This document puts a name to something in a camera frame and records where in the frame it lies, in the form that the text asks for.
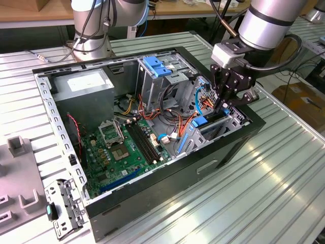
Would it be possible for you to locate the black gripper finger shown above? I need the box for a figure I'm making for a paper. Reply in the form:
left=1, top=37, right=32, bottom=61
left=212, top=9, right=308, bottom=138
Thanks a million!
left=224, top=91, right=259, bottom=109
left=210, top=65, right=231, bottom=111

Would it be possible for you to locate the orange power wire bundle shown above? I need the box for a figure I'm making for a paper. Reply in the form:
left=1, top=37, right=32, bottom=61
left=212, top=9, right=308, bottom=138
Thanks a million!
left=176, top=95, right=218, bottom=139

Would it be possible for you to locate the hard disk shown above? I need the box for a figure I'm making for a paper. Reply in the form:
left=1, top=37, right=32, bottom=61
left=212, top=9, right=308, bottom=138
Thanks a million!
left=177, top=108, right=231, bottom=156

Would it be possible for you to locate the grey metal disk bay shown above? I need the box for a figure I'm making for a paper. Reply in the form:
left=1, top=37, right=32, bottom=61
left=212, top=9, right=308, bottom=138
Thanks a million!
left=175, top=76, right=251, bottom=157

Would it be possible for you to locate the brown cardboard under table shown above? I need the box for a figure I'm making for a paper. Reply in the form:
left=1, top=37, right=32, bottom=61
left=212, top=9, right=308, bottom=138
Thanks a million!
left=271, top=37, right=302, bottom=67

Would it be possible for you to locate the large cardboard floor box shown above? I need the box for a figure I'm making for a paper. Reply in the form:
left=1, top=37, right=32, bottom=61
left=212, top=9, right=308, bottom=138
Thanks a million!
left=271, top=81, right=325, bottom=131

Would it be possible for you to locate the blue plastic drive latch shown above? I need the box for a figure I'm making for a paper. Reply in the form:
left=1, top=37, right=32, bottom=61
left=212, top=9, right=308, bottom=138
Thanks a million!
left=143, top=56, right=173, bottom=78

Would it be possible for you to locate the grey optical drive cage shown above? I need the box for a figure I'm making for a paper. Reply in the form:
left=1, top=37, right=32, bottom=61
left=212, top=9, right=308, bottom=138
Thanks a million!
left=136, top=50, right=199, bottom=112

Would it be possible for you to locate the metal slat side table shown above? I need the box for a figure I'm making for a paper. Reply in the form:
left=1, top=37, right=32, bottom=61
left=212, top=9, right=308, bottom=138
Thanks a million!
left=286, top=16, right=325, bottom=74

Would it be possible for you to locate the long wooden desk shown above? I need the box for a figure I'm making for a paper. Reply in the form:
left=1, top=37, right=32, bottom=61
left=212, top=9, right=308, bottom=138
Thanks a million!
left=0, top=0, right=251, bottom=29

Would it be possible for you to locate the black RAM slot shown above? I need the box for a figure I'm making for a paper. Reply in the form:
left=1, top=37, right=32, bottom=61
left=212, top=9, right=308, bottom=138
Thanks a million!
left=126, top=124, right=156, bottom=165
left=132, top=121, right=161, bottom=161

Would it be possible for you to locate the CPU socket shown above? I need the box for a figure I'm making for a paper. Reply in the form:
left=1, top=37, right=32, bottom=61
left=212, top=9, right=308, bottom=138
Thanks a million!
left=110, top=144, right=130, bottom=161

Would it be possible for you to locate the black open PC case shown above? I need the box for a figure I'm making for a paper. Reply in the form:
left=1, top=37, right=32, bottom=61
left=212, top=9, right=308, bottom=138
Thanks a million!
left=32, top=46, right=267, bottom=242

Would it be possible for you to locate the grey power supply unit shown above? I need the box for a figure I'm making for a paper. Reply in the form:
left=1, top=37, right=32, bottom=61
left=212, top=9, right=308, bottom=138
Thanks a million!
left=49, top=68, right=115, bottom=130

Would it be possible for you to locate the blue expansion slot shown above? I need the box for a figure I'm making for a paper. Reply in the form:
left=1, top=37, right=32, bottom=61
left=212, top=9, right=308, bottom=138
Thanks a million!
left=99, top=167, right=142, bottom=194

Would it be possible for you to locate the green motherboard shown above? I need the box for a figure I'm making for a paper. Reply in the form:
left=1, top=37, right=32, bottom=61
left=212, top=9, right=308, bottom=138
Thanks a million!
left=81, top=118, right=173, bottom=199

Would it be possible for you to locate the cardboard box on desk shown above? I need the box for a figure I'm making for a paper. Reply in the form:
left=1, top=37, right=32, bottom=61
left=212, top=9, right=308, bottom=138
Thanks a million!
left=32, top=0, right=53, bottom=12

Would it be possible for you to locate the black latch green tab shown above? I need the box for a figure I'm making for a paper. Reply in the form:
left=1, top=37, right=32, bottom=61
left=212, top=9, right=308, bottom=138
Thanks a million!
left=45, top=202, right=59, bottom=221

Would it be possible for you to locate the grey parts rack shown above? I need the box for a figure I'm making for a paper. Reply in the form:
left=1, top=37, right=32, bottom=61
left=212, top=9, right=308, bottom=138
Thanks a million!
left=0, top=136, right=55, bottom=236

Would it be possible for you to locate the long blue data wire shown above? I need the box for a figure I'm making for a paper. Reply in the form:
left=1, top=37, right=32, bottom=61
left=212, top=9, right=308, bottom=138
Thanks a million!
left=194, top=83, right=211, bottom=115

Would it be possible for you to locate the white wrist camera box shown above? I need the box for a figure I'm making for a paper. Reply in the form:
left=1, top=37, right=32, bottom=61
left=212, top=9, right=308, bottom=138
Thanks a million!
left=212, top=40, right=246, bottom=69

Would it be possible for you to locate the thick black camera cable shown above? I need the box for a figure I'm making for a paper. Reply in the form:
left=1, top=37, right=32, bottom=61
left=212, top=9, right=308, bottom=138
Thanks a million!
left=235, top=34, right=303, bottom=73

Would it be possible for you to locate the black wire bundle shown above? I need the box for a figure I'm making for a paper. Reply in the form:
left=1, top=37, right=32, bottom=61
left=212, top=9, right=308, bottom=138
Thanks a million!
left=158, top=83, right=188, bottom=123

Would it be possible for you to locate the short blue wire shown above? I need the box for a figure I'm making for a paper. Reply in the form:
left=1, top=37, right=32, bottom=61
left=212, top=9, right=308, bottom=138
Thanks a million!
left=156, top=133, right=181, bottom=144

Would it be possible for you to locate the red wire bundle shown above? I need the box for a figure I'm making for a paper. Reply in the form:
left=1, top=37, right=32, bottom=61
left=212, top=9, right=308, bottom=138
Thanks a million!
left=138, top=94, right=163, bottom=121

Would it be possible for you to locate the yellow orange wire bundle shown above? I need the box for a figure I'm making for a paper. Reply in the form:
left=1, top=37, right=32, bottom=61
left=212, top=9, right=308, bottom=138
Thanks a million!
left=121, top=98, right=135, bottom=115

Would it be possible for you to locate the metal socket cover frame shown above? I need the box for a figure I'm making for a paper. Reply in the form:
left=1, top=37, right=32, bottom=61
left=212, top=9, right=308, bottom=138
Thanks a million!
left=98, top=119, right=125, bottom=148

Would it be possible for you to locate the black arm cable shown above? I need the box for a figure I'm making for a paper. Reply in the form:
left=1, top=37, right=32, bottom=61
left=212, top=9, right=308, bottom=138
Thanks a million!
left=101, top=0, right=113, bottom=53

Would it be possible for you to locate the square brown base plate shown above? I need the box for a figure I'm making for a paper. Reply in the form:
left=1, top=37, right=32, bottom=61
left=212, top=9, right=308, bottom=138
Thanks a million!
left=67, top=40, right=115, bottom=62

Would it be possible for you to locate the grey cable metal connector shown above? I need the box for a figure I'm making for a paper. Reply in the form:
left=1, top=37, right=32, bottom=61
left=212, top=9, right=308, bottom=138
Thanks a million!
left=25, top=0, right=99, bottom=63

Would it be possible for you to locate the metal slot bracket cover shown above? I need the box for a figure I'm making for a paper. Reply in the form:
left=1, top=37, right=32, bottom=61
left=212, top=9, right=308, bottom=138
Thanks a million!
left=44, top=177, right=87, bottom=241

